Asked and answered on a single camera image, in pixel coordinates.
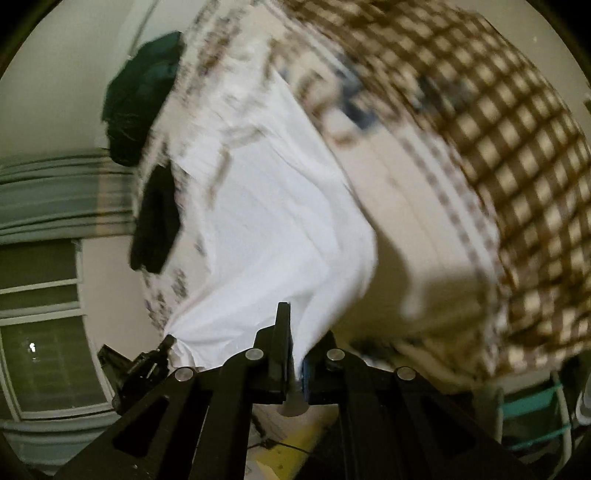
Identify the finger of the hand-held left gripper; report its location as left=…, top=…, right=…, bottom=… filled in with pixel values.
left=139, top=335, right=178, bottom=370

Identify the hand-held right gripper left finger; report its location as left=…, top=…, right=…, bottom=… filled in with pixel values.
left=53, top=302, right=294, bottom=480

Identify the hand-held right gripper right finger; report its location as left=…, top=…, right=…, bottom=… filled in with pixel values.
left=302, top=332, right=539, bottom=480

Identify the white garment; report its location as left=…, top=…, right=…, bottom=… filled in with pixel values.
left=161, top=69, right=379, bottom=370

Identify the white framed window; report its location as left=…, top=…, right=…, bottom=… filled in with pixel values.
left=0, top=240, right=116, bottom=421

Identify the yellow sheet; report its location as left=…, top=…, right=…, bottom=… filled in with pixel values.
left=254, top=418, right=333, bottom=480

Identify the black cloth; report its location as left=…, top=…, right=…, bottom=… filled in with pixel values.
left=129, top=164, right=182, bottom=273

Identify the grey-green curtain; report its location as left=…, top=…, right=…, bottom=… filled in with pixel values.
left=0, top=154, right=139, bottom=472

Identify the dark green cloth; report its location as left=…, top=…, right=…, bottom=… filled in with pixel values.
left=102, top=31, right=185, bottom=168

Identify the brown printed bed sheet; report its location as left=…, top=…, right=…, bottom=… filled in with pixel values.
left=131, top=0, right=591, bottom=393

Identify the thin black cable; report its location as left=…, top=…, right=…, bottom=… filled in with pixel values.
left=252, top=434, right=319, bottom=457

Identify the teal strapped white rack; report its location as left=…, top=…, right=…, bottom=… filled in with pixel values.
left=501, top=369, right=578, bottom=457

